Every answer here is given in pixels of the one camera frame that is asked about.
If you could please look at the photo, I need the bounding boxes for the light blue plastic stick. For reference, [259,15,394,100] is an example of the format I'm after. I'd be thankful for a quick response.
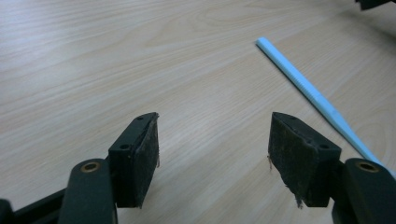
[255,36,396,179]

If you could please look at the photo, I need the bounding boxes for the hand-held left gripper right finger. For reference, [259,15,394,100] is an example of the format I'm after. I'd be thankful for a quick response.
[267,111,343,209]

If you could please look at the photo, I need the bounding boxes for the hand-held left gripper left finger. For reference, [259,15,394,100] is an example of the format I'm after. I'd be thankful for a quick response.
[107,112,161,209]

